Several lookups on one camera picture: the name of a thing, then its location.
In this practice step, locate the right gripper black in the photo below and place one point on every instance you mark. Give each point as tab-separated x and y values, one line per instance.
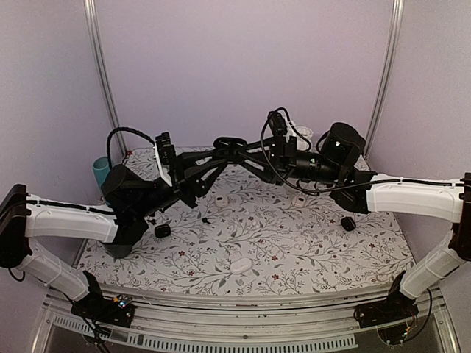
281	159

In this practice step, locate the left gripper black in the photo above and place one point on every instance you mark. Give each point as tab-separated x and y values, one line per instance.
187	176

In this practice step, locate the black oval case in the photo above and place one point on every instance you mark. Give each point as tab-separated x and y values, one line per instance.
228	148

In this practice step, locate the black round earbud case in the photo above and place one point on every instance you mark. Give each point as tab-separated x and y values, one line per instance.
348	224

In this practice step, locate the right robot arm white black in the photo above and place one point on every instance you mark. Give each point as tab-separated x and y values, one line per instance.
366	192

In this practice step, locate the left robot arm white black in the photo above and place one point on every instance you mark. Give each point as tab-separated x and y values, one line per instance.
119	224

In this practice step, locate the small black earbud case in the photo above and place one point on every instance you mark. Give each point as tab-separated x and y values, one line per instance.
162	231

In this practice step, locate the white earbud case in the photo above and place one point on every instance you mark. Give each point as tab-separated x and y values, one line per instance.
241	265

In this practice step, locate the white ribbed vase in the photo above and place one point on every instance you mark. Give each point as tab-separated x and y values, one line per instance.
304	138

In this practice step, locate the floral table mat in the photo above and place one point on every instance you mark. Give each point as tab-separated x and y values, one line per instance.
293	250

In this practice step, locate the teal cup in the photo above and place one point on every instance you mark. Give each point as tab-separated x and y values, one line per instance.
100	170

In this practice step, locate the dark grey mug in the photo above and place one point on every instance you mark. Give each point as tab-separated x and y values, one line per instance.
117	251

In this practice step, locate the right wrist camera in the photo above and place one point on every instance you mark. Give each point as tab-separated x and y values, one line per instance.
280	123

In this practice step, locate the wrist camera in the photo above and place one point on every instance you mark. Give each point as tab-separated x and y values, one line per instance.
280	123
165	154

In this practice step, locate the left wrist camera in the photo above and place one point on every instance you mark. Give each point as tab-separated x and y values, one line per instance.
165	154

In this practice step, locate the right metal corner post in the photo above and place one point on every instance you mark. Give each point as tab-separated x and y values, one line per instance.
393	38

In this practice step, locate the metal corner post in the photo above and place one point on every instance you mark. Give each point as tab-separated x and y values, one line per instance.
393	38
92	22

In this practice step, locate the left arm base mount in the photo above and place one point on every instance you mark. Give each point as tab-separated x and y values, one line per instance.
107	311

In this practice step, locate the left metal corner post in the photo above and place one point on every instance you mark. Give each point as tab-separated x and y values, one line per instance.
92	22

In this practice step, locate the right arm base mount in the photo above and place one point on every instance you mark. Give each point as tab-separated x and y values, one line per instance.
394	307

